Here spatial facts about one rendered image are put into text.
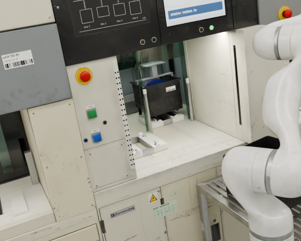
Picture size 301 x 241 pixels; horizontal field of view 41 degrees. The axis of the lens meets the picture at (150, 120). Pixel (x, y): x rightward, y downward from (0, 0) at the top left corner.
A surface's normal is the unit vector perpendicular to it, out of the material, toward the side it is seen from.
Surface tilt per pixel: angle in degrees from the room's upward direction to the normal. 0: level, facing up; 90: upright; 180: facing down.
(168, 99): 90
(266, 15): 90
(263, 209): 34
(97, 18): 90
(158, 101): 90
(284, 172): 61
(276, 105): 48
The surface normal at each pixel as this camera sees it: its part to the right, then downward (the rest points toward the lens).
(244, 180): -0.57, 0.36
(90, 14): 0.41, 0.23
